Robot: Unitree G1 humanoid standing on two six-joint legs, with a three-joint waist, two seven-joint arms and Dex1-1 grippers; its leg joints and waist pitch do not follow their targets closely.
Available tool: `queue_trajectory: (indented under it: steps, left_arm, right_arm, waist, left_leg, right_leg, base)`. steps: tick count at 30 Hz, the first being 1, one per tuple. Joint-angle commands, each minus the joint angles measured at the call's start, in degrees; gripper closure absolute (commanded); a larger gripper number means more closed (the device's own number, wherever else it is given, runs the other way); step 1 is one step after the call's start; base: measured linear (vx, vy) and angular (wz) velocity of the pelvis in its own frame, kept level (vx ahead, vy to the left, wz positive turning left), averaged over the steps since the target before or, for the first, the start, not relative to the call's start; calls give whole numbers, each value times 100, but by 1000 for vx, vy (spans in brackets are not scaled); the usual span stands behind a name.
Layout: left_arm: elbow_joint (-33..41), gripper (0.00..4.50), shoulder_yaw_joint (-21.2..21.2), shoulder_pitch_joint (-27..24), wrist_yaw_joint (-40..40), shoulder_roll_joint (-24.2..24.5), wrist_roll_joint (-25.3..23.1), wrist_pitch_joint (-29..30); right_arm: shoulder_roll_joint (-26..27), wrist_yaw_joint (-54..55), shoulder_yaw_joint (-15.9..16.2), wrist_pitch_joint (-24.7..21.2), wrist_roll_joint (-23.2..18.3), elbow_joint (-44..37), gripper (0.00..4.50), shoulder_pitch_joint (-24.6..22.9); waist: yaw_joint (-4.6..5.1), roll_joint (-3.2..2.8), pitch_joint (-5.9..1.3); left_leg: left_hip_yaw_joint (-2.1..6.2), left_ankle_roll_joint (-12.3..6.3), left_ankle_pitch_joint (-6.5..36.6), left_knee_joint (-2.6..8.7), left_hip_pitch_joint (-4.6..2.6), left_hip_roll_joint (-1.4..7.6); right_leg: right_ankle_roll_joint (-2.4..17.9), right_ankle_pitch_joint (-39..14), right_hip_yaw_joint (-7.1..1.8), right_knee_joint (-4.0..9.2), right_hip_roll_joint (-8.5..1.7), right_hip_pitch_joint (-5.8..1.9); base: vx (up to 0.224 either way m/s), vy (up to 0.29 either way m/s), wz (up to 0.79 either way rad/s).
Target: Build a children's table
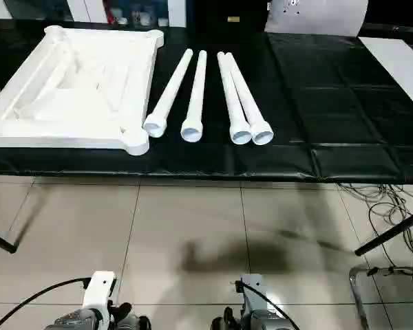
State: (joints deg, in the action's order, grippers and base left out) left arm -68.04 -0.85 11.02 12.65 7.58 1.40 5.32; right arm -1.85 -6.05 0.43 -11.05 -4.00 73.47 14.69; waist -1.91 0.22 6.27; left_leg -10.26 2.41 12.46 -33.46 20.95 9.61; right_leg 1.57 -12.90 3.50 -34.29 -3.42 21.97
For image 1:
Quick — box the white plastic table leg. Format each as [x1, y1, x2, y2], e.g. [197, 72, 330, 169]
[224, 52, 274, 145]
[143, 48, 194, 138]
[217, 51, 254, 145]
[180, 50, 208, 142]

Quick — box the white plastic table top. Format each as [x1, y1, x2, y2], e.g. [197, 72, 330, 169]
[0, 26, 165, 157]

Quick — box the black metal table leg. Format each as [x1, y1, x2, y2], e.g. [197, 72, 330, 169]
[354, 209, 413, 257]
[0, 226, 17, 254]

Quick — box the black table mat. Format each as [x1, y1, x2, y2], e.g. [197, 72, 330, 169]
[0, 16, 413, 183]

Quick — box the white flat board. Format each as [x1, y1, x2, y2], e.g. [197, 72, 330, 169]
[359, 36, 413, 118]

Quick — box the white glass-door cabinet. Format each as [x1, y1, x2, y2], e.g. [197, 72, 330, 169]
[65, 0, 187, 28]

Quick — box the white pillow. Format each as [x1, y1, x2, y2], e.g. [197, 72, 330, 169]
[264, 0, 369, 38]

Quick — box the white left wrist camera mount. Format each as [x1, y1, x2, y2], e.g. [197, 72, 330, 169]
[82, 270, 118, 310]

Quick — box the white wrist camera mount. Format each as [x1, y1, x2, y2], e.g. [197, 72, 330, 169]
[239, 273, 273, 317]
[82, 270, 118, 310]

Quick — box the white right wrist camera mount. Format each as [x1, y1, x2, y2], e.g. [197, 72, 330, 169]
[239, 273, 273, 317]

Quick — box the chrome tube chair frame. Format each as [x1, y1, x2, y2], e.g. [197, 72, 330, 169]
[349, 265, 413, 330]

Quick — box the grey floor cable bundle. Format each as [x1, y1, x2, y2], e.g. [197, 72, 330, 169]
[337, 181, 413, 262]

